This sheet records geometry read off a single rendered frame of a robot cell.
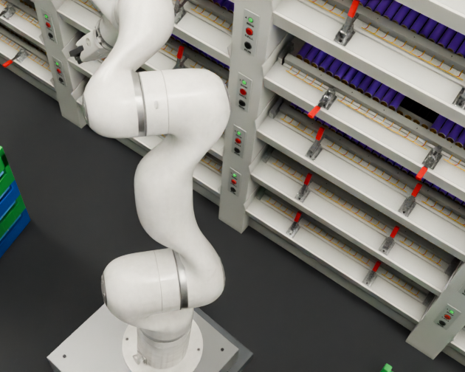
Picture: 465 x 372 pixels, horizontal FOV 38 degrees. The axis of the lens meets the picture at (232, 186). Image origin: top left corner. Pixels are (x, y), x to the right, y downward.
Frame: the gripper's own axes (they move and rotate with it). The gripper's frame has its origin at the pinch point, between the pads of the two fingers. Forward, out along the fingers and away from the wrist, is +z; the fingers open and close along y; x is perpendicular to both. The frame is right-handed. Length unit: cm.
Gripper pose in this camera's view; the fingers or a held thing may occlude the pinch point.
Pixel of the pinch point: (87, 54)
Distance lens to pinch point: 171.3
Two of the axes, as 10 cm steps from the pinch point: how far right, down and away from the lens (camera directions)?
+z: -5.4, 1.3, 8.3
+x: -3.4, -9.4, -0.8
